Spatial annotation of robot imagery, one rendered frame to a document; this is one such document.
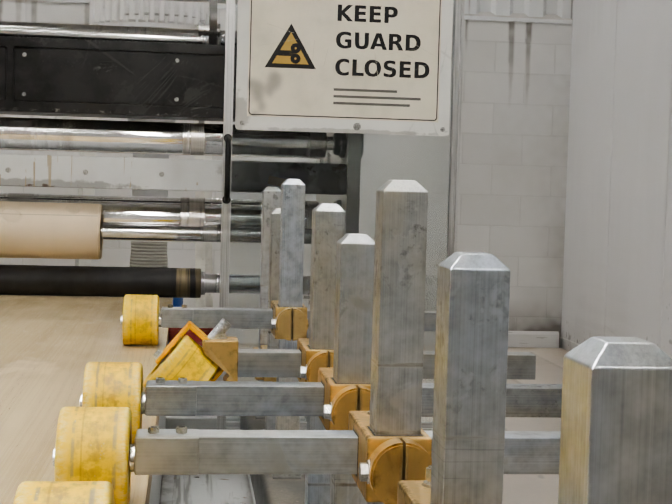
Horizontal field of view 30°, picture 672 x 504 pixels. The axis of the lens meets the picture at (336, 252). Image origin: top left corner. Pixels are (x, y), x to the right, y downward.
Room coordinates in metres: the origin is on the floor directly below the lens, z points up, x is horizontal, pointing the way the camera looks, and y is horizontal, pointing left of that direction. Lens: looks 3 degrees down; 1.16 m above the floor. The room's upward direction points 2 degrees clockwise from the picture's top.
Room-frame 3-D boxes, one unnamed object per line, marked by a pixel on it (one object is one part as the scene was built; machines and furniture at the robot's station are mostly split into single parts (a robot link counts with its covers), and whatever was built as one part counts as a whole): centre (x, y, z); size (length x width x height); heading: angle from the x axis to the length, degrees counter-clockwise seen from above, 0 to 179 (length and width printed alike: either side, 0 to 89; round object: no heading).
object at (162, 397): (1.26, -0.03, 0.95); 0.50 x 0.04 x 0.04; 97
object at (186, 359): (1.48, 0.18, 0.93); 0.09 x 0.08 x 0.09; 97
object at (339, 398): (1.24, -0.02, 0.95); 0.14 x 0.06 x 0.05; 7
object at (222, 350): (1.49, 0.16, 0.95); 0.10 x 0.04 x 0.10; 97
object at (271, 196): (2.46, 0.13, 0.92); 0.04 x 0.04 x 0.48; 7
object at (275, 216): (2.21, 0.10, 0.88); 0.04 x 0.04 x 0.48; 7
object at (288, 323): (1.98, 0.07, 0.95); 0.14 x 0.06 x 0.05; 7
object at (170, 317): (2.00, 0.06, 0.95); 0.50 x 0.04 x 0.04; 97
